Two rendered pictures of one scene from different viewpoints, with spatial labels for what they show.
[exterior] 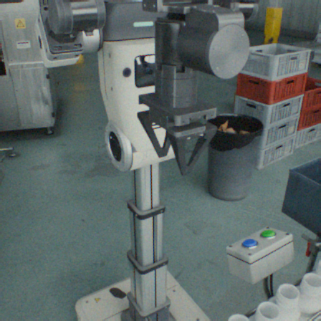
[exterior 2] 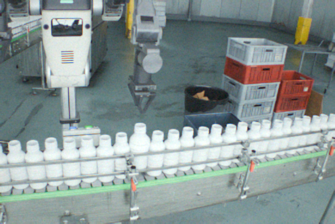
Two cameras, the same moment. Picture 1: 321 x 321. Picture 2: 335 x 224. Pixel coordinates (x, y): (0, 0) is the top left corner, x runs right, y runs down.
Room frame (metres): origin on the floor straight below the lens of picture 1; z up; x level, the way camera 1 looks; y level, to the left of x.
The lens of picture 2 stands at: (-0.30, -0.71, 1.65)
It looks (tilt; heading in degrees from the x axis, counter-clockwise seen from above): 24 degrees down; 10
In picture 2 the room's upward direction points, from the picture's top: 5 degrees clockwise
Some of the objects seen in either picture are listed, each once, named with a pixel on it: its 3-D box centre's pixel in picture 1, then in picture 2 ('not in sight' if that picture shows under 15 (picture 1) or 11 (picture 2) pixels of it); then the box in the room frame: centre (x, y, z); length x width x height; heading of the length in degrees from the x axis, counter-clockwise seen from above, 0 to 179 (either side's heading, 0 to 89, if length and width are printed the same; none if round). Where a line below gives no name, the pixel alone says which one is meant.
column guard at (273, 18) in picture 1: (272, 26); (302, 33); (10.51, -3.34, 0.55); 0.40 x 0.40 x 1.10; 32
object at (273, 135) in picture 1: (265, 125); (246, 103); (3.20, -1.08, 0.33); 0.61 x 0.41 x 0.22; 128
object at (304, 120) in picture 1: (300, 111); (283, 97); (3.65, -1.62, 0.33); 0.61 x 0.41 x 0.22; 124
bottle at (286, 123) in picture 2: not in sight; (283, 136); (0.88, -1.02, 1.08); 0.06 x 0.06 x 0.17
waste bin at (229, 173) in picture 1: (231, 158); (202, 121); (2.50, -0.59, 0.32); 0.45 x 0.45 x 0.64
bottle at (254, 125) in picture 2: not in sight; (252, 141); (0.79, -0.88, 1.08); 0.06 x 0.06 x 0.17
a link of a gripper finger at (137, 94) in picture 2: not in sight; (142, 97); (0.53, -0.48, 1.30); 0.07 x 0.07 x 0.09; 31
